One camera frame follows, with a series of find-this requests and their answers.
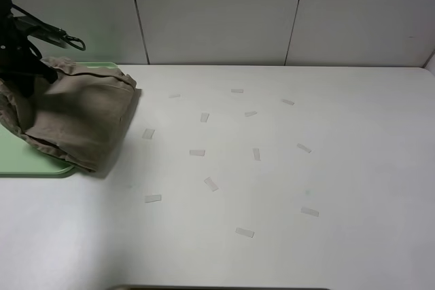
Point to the clear tape piece middle right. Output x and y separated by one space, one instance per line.
256 153

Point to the clear tape piece front right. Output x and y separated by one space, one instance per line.
309 211

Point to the khaki shorts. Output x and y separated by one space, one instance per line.
78 119

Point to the clear tape piece front centre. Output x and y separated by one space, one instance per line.
244 232

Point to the clear tape piece upper middle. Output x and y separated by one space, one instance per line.
250 113

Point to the clear tape piece far right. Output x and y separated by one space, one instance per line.
287 102

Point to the green plastic tray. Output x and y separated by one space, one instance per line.
19 158

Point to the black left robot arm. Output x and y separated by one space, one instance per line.
10 34

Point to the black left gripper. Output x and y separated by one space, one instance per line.
21 68

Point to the clear tape piece middle left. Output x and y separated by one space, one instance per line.
197 152

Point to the clear tape piece upper left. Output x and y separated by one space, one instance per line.
204 117

